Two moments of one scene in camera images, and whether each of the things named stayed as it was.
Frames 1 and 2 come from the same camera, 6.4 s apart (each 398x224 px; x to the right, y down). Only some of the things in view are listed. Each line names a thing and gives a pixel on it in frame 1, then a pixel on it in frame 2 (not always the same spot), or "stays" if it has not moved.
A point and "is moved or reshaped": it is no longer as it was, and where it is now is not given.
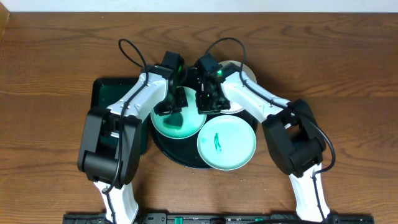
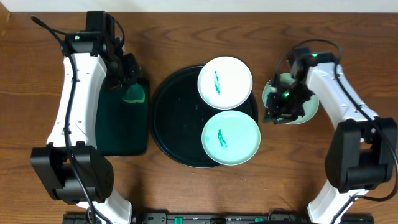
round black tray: x=252 y=118 to x=178 y=114
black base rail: x=217 y=218 stays
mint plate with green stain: x=226 y=142 stays
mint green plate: x=192 y=121 to x=282 y=81
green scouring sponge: x=175 y=121 is moved or reshaped
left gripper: x=173 y=104 to x=125 y=78
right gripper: x=204 y=109 to x=277 y=111
